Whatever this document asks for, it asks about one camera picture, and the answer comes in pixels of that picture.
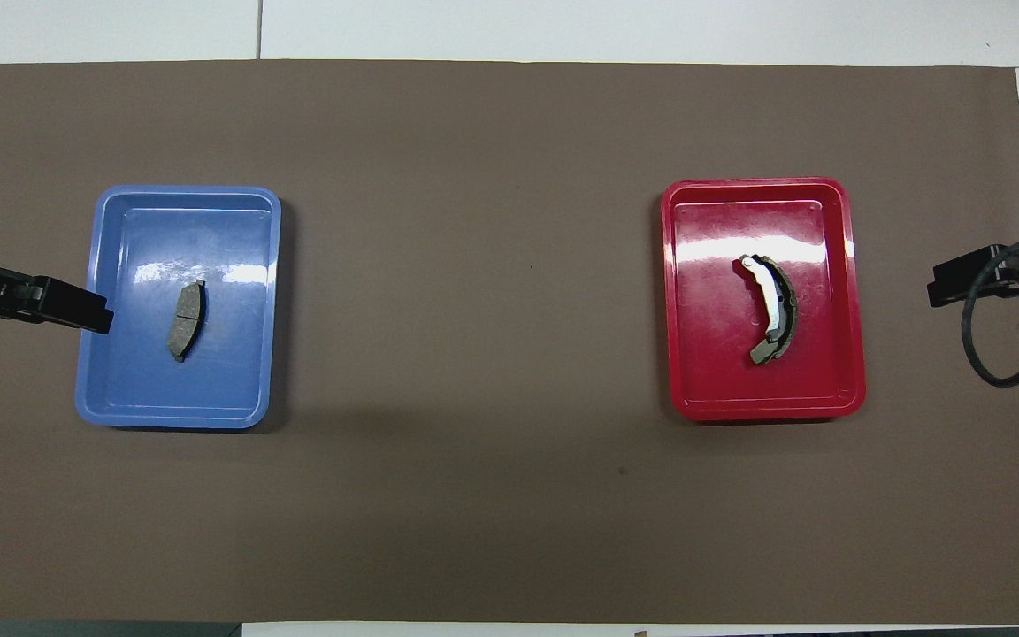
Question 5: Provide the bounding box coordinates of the red plastic tray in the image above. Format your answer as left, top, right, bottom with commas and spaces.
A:
660, 177, 868, 422

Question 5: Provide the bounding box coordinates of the curved brake shoe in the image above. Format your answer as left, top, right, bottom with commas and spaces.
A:
739, 254, 799, 366

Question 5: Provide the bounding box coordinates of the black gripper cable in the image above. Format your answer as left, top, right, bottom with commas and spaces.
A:
961, 234, 1019, 388

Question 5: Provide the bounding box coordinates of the brown table mat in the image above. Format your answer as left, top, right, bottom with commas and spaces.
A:
0, 59, 1019, 625

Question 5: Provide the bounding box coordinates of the grey brake pad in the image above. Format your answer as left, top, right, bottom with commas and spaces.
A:
167, 279, 209, 364

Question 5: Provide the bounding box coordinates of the blue plastic tray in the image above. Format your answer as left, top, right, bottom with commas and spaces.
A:
74, 185, 283, 431

